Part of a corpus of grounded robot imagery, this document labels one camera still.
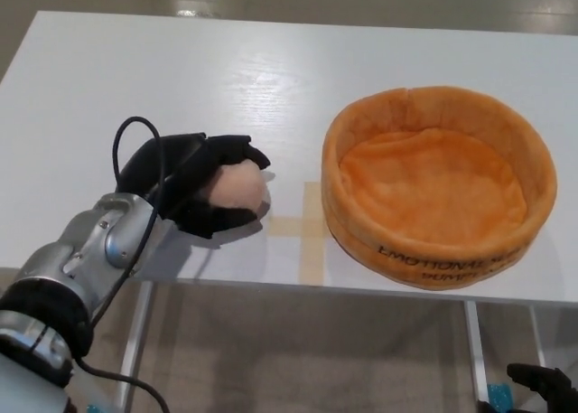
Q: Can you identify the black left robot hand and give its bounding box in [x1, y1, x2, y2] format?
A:
[117, 133, 272, 240]

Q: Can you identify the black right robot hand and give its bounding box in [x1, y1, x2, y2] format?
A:
[506, 362, 574, 413]

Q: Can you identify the pink round plush toy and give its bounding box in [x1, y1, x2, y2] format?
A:
[205, 159, 275, 215]

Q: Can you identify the orange plush round plate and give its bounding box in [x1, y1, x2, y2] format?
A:
[322, 87, 559, 293]

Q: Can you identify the white table leg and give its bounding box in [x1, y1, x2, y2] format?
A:
[529, 304, 548, 369]
[117, 280, 153, 385]
[464, 300, 491, 387]

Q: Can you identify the blue plastic piece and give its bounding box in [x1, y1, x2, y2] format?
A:
[487, 381, 512, 413]

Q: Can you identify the beige horizontal tape strip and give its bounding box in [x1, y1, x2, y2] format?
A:
[268, 214, 329, 239]

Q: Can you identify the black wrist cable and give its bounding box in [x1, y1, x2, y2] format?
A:
[71, 116, 182, 413]

